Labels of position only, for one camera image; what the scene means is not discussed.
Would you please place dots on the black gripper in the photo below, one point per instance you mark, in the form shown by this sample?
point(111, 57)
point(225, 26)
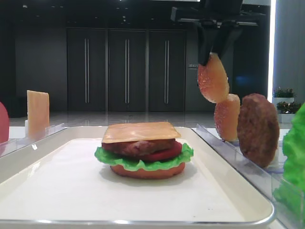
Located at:
point(217, 23)

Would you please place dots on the sesame top bun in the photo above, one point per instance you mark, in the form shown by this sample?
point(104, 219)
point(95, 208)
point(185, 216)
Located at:
point(212, 80)

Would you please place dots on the sesame bun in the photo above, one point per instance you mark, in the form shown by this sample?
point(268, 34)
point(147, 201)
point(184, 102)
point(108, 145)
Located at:
point(226, 117)
point(212, 80)

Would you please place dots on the standing brown meat patty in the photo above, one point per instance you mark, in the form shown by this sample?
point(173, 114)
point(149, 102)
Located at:
point(258, 129)

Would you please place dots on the green lettuce leaf on burger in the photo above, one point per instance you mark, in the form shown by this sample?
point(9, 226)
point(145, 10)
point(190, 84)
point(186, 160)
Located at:
point(112, 159)

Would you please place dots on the red tomato slice on burger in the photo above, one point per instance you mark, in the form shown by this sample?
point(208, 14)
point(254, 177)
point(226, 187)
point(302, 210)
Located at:
point(163, 154)

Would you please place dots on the orange cheese slice on burger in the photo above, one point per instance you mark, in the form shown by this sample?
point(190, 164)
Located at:
point(132, 132)

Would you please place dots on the brown meat patty on burger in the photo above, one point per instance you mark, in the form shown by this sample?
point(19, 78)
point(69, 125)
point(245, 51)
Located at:
point(139, 148)

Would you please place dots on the green lettuce in rack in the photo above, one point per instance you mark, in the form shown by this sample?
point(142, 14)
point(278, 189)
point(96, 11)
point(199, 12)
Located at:
point(293, 155)

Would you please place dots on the standing cheese slice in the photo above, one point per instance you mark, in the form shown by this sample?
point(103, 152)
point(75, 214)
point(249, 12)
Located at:
point(38, 106)

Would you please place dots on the red tomato slice left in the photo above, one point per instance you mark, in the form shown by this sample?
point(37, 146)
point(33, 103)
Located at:
point(4, 124)

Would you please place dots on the right dark door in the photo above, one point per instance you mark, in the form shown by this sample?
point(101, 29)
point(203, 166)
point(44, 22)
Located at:
point(166, 71)

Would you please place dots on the dark door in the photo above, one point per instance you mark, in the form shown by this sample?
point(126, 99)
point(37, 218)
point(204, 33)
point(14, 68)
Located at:
point(127, 71)
point(166, 71)
point(86, 69)

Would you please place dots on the potted plants in planter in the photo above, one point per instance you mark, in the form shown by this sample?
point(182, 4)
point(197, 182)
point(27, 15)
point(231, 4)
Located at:
point(284, 101)

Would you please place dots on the middle dark door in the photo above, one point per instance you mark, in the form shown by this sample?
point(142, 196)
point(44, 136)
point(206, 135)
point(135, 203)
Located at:
point(127, 71)

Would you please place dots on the left dark door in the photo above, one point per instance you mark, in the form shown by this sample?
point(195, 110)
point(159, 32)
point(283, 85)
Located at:
point(86, 69)

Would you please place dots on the bottom bun half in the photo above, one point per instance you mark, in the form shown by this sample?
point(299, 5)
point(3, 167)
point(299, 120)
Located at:
point(143, 174)

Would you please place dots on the clear acrylic right rack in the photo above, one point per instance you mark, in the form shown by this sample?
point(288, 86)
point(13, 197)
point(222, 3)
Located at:
point(265, 180)

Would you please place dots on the clear acrylic rack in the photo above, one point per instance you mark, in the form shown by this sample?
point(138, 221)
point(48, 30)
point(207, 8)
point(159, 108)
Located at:
point(265, 180)
point(20, 139)

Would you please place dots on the white rectangular tray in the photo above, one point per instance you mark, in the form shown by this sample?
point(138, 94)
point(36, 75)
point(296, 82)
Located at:
point(57, 183)

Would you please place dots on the clear acrylic left rack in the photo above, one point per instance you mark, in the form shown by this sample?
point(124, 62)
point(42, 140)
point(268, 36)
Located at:
point(20, 139)

